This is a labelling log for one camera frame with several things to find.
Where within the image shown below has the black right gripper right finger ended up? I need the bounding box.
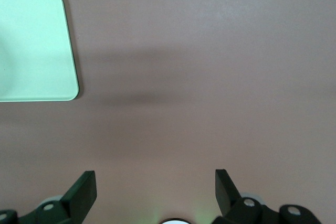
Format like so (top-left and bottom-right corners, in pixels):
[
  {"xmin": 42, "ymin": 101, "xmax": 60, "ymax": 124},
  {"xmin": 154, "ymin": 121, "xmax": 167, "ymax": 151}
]
[{"xmin": 215, "ymin": 168, "xmax": 324, "ymax": 224}]

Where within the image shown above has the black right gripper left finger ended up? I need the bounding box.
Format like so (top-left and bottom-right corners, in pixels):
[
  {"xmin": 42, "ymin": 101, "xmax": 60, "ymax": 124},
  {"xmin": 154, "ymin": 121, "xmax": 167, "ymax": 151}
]
[{"xmin": 0, "ymin": 170, "xmax": 98, "ymax": 224}]

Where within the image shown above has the brown table cover mat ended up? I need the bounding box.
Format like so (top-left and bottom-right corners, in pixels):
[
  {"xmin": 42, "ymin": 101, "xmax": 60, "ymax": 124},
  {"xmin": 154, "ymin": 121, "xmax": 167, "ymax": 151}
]
[{"xmin": 0, "ymin": 0, "xmax": 336, "ymax": 224}]

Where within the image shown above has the light green rectangular tray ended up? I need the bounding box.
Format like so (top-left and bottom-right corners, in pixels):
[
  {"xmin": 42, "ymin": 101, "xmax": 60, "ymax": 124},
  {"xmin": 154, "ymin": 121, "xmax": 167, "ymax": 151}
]
[{"xmin": 0, "ymin": 0, "xmax": 80, "ymax": 102}]

